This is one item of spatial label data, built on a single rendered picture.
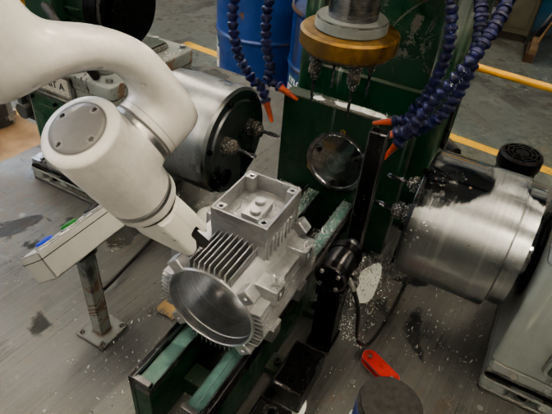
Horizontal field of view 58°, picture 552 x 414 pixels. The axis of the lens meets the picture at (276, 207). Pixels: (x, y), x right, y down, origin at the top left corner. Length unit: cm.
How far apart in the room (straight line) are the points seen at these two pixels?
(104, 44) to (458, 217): 62
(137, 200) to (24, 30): 21
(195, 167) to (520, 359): 71
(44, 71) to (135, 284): 73
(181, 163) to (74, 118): 57
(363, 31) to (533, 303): 52
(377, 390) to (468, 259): 44
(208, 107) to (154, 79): 52
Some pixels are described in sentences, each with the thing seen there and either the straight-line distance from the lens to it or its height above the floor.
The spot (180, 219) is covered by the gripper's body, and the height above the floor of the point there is 122.
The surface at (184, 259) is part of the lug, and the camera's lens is 77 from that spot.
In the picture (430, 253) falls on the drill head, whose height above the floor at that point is 105.
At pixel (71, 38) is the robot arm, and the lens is 49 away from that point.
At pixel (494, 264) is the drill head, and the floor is 108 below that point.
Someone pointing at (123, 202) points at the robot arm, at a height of 128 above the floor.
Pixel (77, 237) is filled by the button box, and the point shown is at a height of 107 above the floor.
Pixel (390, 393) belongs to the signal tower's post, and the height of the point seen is 122.
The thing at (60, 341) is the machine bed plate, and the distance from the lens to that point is 107.
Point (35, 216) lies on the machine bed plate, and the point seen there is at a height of 80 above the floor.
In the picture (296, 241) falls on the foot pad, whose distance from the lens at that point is 82.
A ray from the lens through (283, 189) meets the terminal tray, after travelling 83.
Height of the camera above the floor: 163
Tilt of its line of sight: 39 degrees down
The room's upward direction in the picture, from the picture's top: 5 degrees clockwise
